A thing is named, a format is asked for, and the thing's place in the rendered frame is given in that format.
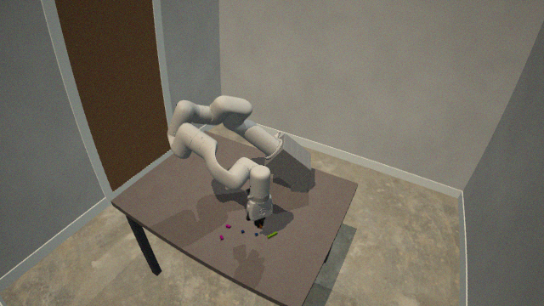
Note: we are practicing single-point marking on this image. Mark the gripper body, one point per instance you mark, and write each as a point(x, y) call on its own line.
point(259, 210)

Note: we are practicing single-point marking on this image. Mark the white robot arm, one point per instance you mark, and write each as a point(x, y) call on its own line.
point(189, 138)

